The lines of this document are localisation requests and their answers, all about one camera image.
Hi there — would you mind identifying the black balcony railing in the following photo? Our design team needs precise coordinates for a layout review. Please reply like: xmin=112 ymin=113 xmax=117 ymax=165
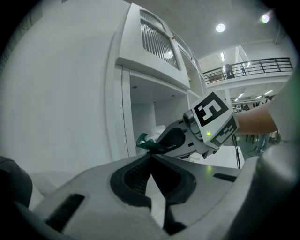
xmin=202 ymin=57 xmax=294 ymax=85

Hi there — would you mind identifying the person's right forearm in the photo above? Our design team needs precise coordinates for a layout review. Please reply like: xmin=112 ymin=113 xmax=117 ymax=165
xmin=233 ymin=102 xmax=280 ymax=136

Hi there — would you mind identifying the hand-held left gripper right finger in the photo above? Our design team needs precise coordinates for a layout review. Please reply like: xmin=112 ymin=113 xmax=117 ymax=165
xmin=151 ymin=153 xmax=243 ymax=236

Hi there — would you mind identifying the white shelving cabinet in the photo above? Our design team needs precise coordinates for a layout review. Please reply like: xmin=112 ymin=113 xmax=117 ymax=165
xmin=105 ymin=2 xmax=208 ymax=163

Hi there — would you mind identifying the white shelf cubby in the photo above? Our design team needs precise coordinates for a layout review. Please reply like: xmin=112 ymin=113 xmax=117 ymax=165
xmin=121 ymin=67 xmax=191 ymax=158

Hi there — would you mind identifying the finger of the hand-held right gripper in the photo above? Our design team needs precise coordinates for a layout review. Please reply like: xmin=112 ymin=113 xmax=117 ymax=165
xmin=156 ymin=119 xmax=194 ymax=151
xmin=149 ymin=141 xmax=197 ymax=159

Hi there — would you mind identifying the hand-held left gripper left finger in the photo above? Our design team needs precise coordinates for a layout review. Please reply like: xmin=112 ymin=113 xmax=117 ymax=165
xmin=28 ymin=153 xmax=165 ymax=240

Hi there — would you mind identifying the small teal object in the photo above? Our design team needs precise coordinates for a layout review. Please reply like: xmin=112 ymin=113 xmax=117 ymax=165
xmin=135 ymin=125 xmax=166 ymax=155

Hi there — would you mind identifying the white frosted glass cabinet door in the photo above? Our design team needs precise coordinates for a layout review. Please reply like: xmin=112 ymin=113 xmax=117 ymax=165
xmin=119 ymin=3 xmax=191 ymax=90

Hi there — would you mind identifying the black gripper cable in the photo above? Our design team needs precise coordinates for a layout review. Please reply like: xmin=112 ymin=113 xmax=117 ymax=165
xmin=231 ymin=134 xmax=241 ymax=170

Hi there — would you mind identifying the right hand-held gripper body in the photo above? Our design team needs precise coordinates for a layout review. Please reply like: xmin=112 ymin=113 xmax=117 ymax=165
xmin=182 ymin=91 xmax=239 ymax=160

